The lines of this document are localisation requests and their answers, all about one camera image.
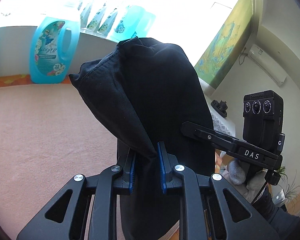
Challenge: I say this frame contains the black pants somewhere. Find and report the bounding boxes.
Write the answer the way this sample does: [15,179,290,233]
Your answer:
[69,37,215,239]

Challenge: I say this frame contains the black sleeved right forearm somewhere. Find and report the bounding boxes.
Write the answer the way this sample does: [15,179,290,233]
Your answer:
[253,187,300,239]

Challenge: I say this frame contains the grey gloved right hand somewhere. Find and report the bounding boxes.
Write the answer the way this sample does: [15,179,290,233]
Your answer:
[223,159,268,203]

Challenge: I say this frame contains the green potted plant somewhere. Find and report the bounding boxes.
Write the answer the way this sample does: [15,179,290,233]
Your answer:
[274,166,299,206]

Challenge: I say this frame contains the black object on shelf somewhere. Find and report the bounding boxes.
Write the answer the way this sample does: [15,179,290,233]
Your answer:
[211,100,228,118]

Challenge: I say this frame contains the white air conditioner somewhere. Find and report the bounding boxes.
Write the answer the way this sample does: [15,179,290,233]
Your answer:
[248,44,288,87]

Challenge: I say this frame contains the blue detergent bottle near window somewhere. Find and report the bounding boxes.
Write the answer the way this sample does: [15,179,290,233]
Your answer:
[110,5,156,42]

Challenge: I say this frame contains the blue detergent bottle middle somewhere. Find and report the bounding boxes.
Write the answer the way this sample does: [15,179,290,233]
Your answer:
[29,15,81,84]

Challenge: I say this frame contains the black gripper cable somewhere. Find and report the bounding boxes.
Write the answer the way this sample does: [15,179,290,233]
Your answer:
[250,179,271,205]

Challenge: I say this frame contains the black three lens camera box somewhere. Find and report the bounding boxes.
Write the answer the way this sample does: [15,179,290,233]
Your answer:
[243,90,283,154]

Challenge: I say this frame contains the yellow green wall map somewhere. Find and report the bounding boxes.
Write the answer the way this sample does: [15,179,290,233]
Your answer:
[194,0,253,94]

